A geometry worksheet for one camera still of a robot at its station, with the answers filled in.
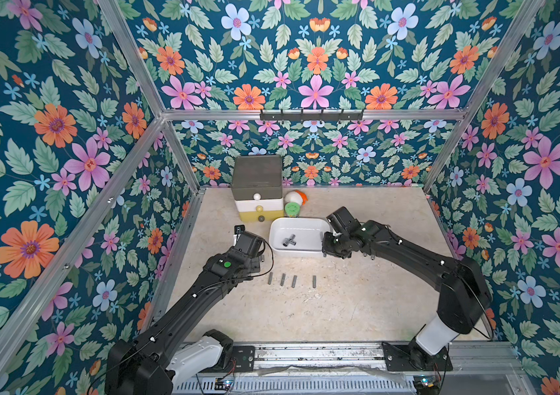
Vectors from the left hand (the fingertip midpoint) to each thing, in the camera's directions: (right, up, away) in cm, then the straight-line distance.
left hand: (252, 257), depth 81 cm
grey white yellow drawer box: (-1, +25, +15) cm, 30 cm away
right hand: (+24, +3, +4) cm, 24 cm away
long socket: (+5, -10, +10) cm, 15 cm away
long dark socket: (+9, -10, +9) cm, 17 cm away
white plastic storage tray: (+15, +4, +21) cm, 26 cm away
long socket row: (+22, -11, +10) cm, 26 cm away
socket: (+14, -11, +9) cm, 20 cm away
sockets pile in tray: (+12, +3, +18) cm, 22 cm away
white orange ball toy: (+14, +22, +30) cm, 40 cm away
